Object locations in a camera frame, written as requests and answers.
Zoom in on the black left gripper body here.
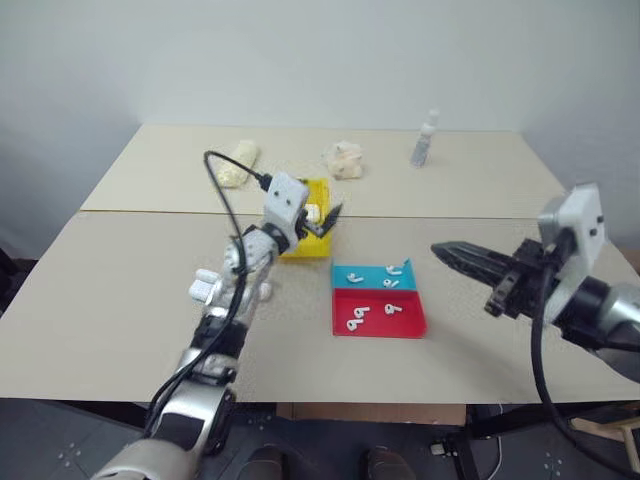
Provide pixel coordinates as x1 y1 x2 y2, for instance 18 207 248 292
295 209 325 240

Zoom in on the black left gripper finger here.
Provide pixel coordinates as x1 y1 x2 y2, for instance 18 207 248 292
315 201 345 239

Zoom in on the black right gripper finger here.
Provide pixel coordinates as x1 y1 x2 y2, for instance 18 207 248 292
441 258 514 292
430 240 522 274

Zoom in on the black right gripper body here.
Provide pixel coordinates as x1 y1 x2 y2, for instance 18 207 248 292
483 238 562 322

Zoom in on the yellow plastic bin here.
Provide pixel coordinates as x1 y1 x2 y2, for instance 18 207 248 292
276 177 336 263

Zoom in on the clear crumpled plastic bag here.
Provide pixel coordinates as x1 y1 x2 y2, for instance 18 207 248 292
322 141 366 180

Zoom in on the blue plastic tray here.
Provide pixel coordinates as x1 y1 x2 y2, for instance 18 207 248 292
331 257 419 292

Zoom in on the red plastic tray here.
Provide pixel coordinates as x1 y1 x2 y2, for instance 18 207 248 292
332 287 430 341

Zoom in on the long pale yellow bag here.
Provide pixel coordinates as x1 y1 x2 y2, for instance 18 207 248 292
213 139 262 189

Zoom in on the clear spray bottle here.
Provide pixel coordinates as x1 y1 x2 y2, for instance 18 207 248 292
409 108 442 169

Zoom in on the light wooden piece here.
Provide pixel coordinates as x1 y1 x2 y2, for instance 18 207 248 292
569 413 640 444

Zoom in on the dark brown rounded shape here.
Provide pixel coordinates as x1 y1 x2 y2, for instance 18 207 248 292
362 446 416 480
241 446 297 480

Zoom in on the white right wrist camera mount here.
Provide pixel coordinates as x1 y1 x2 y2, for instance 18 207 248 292
537 182 609 324

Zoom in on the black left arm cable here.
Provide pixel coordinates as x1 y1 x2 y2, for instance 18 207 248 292
144 149 274 437

